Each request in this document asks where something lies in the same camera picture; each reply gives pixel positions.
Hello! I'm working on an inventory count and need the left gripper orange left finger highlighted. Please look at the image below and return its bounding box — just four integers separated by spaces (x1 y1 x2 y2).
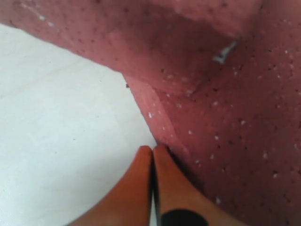
75 146 152 226

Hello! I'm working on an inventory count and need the left gripper black orange right finger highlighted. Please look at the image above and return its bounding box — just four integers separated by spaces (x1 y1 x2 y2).
153 145 244 226

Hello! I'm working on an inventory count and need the red brick front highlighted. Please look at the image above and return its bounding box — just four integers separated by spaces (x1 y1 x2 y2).
126 0 301 226

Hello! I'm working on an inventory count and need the red brick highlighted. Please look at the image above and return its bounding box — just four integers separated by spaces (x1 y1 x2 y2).
126 0 301 226
0 0 262 95

